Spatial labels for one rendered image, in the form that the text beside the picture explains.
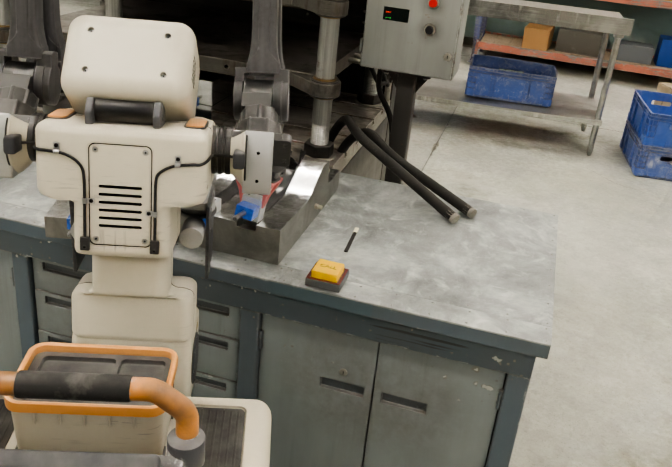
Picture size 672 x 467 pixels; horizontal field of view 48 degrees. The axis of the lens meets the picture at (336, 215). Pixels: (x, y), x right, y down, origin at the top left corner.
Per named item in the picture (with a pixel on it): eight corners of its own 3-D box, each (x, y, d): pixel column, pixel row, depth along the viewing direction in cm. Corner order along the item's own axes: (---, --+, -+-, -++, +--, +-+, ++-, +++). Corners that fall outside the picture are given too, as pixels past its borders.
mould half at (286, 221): (277, 265, 174) (281, 212, 168) (176, 242, 180) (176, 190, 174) (338, 189, 218) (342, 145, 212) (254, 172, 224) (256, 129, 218)
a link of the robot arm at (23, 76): (-7, 93, 131) (25, 96, 132) (6, 48, 136) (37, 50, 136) (8, 123, 139) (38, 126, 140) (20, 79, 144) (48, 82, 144)
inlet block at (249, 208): (242, 234, 163) (247, 211, 162) (221, 226, 164) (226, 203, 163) (262, 219, 176) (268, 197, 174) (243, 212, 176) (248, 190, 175)
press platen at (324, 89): (340, 140, 236) (345, 85, 228) (-13, 74, 264) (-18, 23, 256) (396, 80, 309) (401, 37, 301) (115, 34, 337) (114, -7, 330)
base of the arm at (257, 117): (222, 136, 130) (291, 141, 131) (226, 98, 134) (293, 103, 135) (223, 162, 137) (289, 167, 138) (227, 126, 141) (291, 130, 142)
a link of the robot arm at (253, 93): (240, 112, 135) (270, 113, 135) (244, 67, 140) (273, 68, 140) (243, 141, 143) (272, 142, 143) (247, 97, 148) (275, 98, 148)
